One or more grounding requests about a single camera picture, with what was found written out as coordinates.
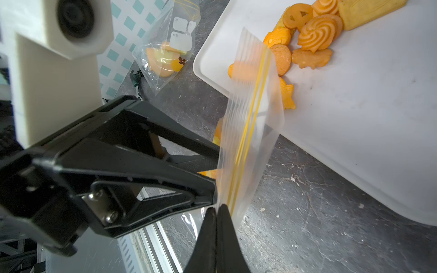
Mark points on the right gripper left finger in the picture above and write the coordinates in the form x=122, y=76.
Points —
x=203, y=258

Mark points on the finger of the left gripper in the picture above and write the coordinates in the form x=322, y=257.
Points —
x=117, y=187
x=128, y=134

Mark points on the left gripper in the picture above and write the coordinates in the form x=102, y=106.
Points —
x=38, y=206

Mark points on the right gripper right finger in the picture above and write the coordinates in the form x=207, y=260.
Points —
x=229, y=258

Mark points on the ziploc bag with cookies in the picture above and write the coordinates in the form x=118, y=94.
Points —
x=169, y=43

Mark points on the pile of poured cookies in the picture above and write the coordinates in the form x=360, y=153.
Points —
x=302, y=36

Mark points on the white plastic tray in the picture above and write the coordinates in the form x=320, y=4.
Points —
x=371, y=113

